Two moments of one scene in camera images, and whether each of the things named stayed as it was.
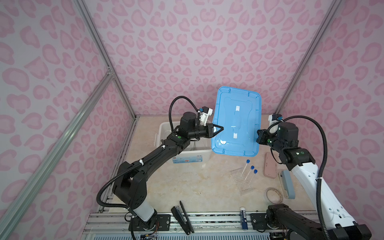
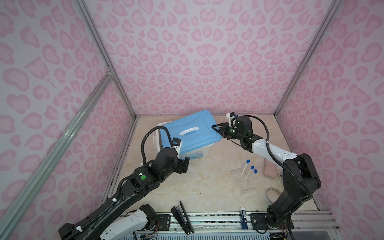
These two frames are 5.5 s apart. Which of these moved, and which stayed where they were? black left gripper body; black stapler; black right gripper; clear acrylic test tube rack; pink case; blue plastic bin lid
Moved: black right gripper; blue plastic bin lid; black left gripper body
Stayed: pink case; clear acrylic test tube rack; black stapler
